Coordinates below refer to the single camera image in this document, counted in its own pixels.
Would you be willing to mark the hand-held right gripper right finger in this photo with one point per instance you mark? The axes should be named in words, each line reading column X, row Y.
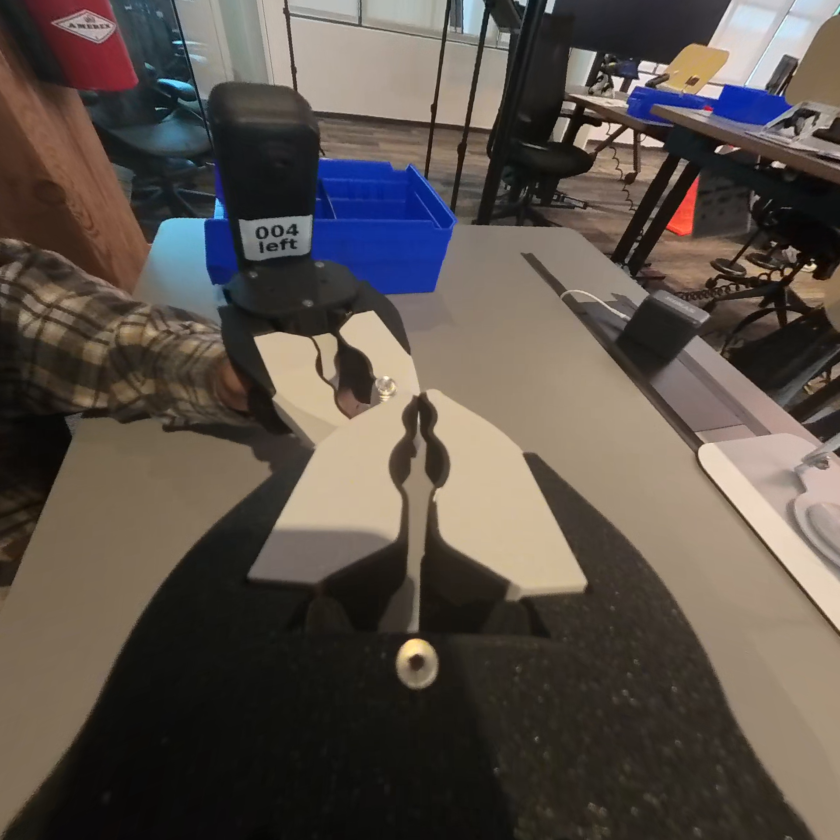
column 505, row 512

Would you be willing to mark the yellow wooden panel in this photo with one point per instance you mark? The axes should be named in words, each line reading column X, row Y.
column 695, row 65

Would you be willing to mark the black charger cube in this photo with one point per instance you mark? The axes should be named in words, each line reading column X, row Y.
column 663, row 325

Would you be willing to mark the black monitor screen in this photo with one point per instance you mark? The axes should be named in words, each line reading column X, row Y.
column 643, row 23

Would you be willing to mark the black office chair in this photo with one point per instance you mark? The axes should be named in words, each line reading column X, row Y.
column 787, row 354
column 157, row 138
column 544, row 131

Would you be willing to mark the beige divider panel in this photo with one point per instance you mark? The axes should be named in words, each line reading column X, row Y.
column 817, row 59

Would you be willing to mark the person's left forearm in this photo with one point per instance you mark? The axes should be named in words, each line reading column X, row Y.
column 118, row 341

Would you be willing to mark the printed paper sign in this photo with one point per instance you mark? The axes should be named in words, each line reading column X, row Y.
column 722, row 210

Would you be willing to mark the red fire extinguisher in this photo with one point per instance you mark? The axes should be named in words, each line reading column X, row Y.
column 85, row 52

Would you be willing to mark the wooden post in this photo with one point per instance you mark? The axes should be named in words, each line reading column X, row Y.
column 39, row 184

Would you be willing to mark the white metal stand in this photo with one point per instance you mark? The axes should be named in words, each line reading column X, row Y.
column 754, row 485

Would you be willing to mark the white folding stand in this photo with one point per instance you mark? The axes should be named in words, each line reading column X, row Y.
column 800, row 121

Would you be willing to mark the orange traffic cone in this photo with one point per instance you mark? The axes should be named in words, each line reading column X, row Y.
column 682, row 213

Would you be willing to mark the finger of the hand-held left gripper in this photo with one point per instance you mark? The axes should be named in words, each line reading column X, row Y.
column 387, row 348
column 295, row 380

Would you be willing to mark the black studio light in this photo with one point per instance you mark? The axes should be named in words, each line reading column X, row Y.
column 291, row 46

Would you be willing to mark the black music stand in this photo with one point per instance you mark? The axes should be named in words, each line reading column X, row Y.
column 438, row 85
column 469, row 98

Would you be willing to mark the wooden desk with black legs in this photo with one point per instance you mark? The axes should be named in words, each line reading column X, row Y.
column 722, row 131

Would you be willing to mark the small blue bin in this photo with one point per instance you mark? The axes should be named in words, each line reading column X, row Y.
column 748, row 105
column 663, row 105

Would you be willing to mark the large blue plastic bin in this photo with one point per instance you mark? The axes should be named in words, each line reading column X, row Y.
column 394, row 256

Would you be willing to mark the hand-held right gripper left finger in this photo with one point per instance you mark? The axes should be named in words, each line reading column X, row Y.
column 334, row 505

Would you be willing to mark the black metal pole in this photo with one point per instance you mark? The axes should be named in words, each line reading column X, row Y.
column 512, row 111

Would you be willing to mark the silver hex bolt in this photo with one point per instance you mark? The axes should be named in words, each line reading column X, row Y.
column 387, row 382

